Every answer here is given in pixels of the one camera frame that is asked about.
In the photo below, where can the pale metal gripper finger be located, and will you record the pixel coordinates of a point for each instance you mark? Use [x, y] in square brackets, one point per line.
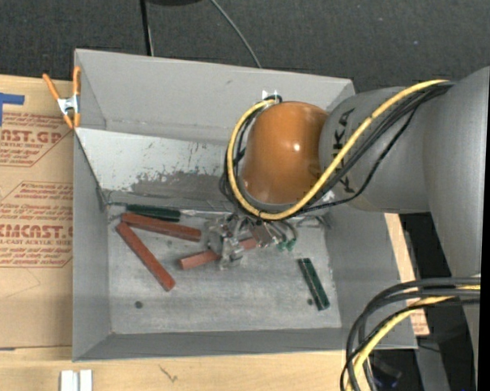
[232, 257]
[221, 232]

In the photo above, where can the red-brown flat block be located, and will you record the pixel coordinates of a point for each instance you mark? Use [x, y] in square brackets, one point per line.
[197, 260]
[158, 226]
[145, 256]

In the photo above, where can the grey metal bin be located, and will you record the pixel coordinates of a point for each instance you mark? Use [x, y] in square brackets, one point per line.
[224, 303]

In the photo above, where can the dark green flat block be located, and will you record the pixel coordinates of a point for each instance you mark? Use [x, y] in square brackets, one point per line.
[153, 212]
[314, 283]

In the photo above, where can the brown cardboard board red print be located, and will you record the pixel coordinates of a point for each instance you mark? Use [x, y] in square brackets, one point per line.
[27, 262]

